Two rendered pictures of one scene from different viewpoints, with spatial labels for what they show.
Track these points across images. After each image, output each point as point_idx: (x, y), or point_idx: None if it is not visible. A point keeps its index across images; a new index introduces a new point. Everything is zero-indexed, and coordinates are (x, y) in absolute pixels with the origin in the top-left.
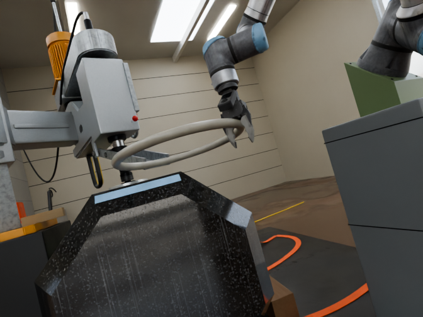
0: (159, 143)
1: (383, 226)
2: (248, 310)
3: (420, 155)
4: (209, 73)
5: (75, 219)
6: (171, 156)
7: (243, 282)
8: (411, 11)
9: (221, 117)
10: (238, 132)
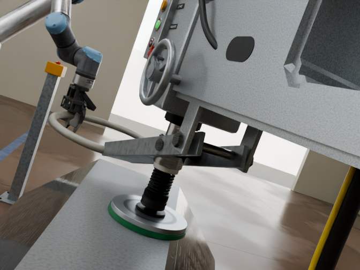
0: (132, 137)
1: None
2: None
3: None
4: (95, 76)
5: (190, 209)
6: (101, 144)
7: None
8: (0, 45)
9: (85, 111)
10: (61, 118)
